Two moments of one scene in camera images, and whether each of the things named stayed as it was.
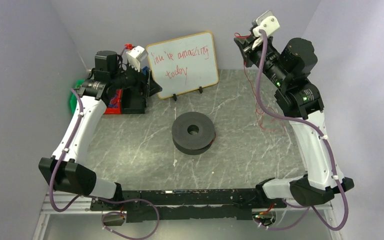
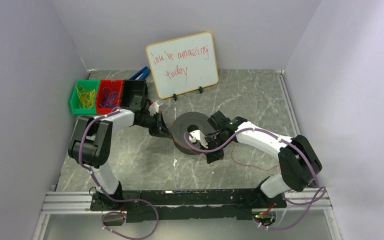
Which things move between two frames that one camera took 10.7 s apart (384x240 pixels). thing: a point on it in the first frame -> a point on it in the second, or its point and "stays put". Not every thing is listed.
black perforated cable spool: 193,133 stays put
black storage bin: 133,101 stays put
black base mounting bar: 172,206 stays put
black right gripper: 249,51 -> 210,138
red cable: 258,111 -> 213,165
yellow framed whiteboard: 184,64 stays put
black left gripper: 144,84 -> 160,125
